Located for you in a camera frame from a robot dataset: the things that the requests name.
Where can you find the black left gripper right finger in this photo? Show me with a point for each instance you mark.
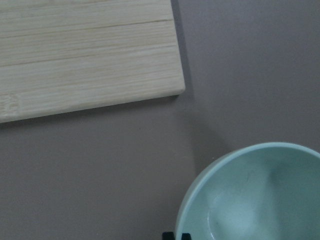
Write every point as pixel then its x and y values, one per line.
pixel 186 236

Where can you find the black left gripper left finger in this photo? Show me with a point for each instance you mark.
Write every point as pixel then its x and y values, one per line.
pixel 167 236

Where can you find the green bowl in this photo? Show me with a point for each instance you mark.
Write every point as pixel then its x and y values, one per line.
pixel 268 191

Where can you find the bamboo cutting board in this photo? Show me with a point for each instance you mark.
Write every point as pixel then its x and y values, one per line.
pixel 59 56

